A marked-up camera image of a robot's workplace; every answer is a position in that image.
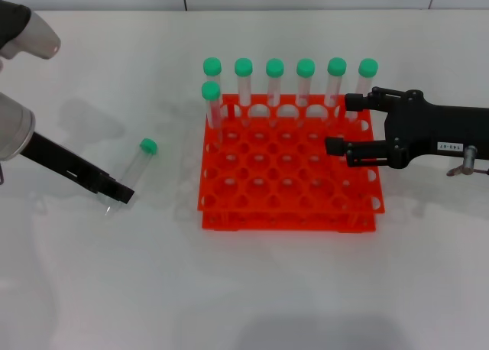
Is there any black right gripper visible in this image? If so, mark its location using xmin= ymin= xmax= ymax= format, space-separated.
xmin=323 ymin=85 xmax=489 ymax=171

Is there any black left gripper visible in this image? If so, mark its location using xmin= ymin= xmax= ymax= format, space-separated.
xmin=21 ymin=131 xmax=136 ymax=207

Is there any green capped clear test tube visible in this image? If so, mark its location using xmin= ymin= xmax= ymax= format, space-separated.
xmin=103 ymin=137 xmax=159 ymax=218
xmin=345 ymin=58 xmax=379 ymax=124
xmin=202 ymin=57 xmax=225 ymax=110
xmin=201 ymin=80 xmax=225 ymax=148
xmin=324 ymin=57 xmax=348 ymax=125
xmin=296 ymin=58 xmax=316 ymax=125
xmin=234 ymin=57 xmax=254 ymax=128
xmin=265 ymin=57 xmax=286 ymax=128

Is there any orange test tube rack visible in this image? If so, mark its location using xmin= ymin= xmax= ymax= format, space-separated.
xmin=197 ymin=93 xmax=386 ymax=232

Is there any right arm connector cable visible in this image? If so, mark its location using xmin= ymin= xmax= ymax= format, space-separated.
xmin=445 ymin=144 xmax=489 ymax=177

